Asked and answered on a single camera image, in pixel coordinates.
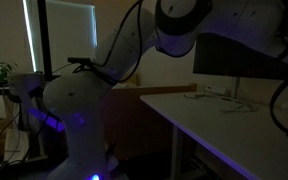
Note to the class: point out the silver monitor stand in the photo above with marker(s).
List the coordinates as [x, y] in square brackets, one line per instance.
[235, 87]

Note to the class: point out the white power strip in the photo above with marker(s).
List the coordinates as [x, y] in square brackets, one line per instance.
[216, 90]

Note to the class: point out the black vertical pole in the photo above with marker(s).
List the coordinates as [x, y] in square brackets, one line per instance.
[42, 12]

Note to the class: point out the green potted plant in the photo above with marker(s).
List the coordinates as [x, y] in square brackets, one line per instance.
[5, 70]

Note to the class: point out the white desk leg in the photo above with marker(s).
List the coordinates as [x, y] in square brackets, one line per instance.
[176, 158]

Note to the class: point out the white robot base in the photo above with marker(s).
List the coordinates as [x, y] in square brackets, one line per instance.
[75, 100]

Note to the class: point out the black camera on stand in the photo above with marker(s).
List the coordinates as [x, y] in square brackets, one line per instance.
[82, 61]

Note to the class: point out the large left black monitor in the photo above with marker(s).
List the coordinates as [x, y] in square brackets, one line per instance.
[249, 40]

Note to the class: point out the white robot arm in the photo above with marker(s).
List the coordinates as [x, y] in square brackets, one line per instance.
[171, 29]

